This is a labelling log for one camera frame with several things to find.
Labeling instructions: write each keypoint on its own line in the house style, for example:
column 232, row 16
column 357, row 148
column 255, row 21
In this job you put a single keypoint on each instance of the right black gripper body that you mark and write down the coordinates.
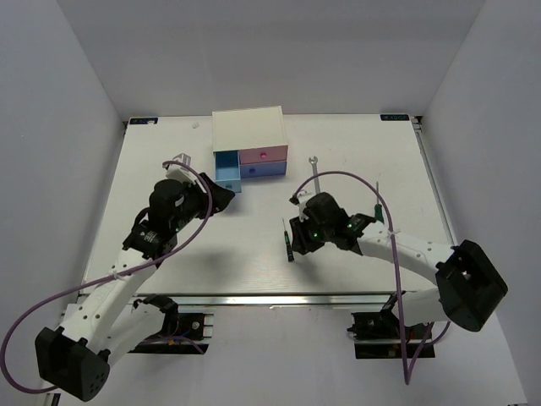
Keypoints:
column 320, row 233

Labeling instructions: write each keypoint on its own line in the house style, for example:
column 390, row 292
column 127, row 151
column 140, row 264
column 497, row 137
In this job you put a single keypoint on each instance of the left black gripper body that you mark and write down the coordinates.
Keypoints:
column 194, row 204

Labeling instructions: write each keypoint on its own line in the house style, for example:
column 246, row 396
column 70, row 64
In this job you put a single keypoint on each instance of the small black precision screwdriver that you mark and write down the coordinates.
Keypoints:
column 290, row 255

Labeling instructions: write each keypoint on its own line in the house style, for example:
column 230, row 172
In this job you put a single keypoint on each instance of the light blue small drawer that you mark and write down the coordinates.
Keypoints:
column 227, row 170

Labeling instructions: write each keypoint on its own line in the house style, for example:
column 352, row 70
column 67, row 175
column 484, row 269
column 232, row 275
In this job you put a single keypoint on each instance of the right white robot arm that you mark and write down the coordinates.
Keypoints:
column 466, row 286

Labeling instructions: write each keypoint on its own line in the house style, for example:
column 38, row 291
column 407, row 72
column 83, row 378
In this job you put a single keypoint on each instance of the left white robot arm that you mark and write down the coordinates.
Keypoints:
column 77, row 357

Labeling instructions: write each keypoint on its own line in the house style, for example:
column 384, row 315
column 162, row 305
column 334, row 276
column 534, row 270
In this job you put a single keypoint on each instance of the purple-blue wide drawer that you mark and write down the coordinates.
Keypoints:
column 263, row 169

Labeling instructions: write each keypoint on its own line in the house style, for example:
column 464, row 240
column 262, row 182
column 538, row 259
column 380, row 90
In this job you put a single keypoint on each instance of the silver combination wrench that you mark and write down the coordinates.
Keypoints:
column 314, row 164

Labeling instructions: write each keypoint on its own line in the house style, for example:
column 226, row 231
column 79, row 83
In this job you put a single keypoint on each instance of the white drawer cabinet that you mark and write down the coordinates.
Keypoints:
column 250, row 128

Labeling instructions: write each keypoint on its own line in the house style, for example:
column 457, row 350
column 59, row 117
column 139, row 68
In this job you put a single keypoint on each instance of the pink drawer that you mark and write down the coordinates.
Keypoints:
column 263, row 154

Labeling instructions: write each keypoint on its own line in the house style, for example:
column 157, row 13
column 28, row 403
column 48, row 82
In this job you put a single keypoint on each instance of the blue label sticker left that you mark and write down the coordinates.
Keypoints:
column 143, row 121

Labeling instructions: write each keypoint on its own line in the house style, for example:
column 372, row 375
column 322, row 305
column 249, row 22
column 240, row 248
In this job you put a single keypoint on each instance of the blue label sticker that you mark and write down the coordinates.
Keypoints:
column 394, row 117
column 143, row 121

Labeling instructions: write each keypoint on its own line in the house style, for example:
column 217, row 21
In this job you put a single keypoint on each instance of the blue label sticker right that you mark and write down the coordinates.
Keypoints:
column 394, row 117

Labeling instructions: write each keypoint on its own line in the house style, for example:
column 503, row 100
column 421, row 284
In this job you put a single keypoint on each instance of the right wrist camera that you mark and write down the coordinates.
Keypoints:
column 300, row 199

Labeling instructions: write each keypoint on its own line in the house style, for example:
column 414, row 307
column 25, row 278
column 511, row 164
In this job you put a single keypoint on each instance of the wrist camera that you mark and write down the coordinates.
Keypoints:
column 180, row 170
column 300, row 199

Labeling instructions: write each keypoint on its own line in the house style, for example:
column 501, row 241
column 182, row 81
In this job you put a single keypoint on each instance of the green handled screwdriver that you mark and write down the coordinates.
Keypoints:
column 378, row 208

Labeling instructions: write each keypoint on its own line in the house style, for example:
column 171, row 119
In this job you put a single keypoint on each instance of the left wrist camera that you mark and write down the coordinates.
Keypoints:
column 180, row 170

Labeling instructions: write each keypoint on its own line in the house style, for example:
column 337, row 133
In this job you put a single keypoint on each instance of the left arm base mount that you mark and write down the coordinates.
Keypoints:
column 183, row 331

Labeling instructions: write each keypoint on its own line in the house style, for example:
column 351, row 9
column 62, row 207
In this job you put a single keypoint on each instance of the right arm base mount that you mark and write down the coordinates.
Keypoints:
column 372, row 339

